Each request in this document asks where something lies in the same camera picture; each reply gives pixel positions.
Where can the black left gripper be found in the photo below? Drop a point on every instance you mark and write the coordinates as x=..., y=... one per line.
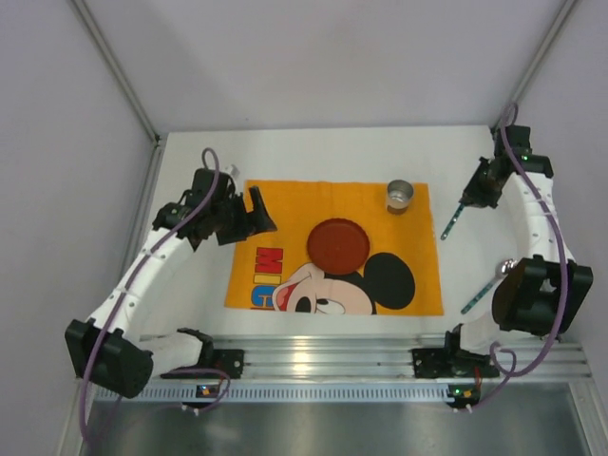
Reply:
x=248, y=220

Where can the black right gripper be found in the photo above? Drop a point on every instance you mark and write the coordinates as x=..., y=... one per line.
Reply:
x=473, y=194

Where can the fork with teal handle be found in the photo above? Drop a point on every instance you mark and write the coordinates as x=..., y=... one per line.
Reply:
x=454, y=218

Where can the orange cartoon mouse towel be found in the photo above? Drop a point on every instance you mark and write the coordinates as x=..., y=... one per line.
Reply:
x=273, y=273

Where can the metal cup brown base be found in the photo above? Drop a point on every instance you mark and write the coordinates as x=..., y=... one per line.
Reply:
x=399, y=195

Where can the red round plate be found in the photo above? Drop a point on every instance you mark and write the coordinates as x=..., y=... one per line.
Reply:
x=338, y=246

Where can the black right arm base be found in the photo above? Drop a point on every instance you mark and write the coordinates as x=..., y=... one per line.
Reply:
x=451, y=361

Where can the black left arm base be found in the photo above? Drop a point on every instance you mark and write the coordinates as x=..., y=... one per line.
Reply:
x=230, y=361

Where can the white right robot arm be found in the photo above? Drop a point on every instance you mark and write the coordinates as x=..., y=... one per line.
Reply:
x=546, y=282

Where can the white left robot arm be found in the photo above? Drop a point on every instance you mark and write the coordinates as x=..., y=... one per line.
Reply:
x=107, y=349

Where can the aluminium mounting rail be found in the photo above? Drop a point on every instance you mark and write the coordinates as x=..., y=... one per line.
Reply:
x=312, y=358

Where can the slotted grey cable duct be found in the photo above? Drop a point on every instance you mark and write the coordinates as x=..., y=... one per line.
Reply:
x=167, y=392

